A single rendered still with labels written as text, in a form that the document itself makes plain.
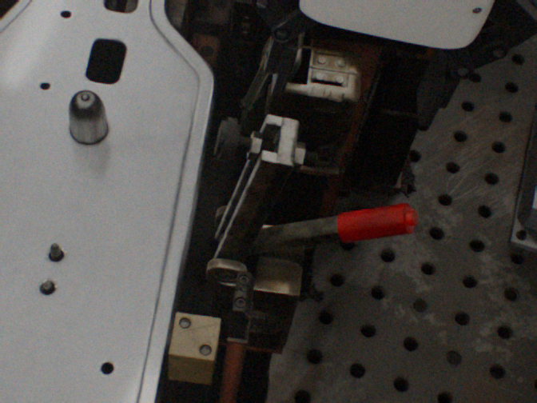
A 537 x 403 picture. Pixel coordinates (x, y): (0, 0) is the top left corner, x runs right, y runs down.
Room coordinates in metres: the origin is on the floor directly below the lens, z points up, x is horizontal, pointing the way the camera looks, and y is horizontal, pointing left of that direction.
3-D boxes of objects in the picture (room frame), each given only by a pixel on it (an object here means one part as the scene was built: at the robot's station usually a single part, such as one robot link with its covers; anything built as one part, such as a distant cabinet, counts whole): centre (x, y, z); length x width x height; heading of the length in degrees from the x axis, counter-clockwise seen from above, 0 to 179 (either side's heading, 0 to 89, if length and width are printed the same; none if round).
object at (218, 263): (0.33, 0.02, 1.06); 0.03 x 0.01 x 0.03; 92
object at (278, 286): (0.35, 0.00, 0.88); 0.07 x 0.06 x 0.35; 92
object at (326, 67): (0.53, -0.03, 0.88); 0.11 x 0.09 x 0.37; 92
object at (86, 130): (0.47, 0.16, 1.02); 0.03 x 0.03 x 0.07
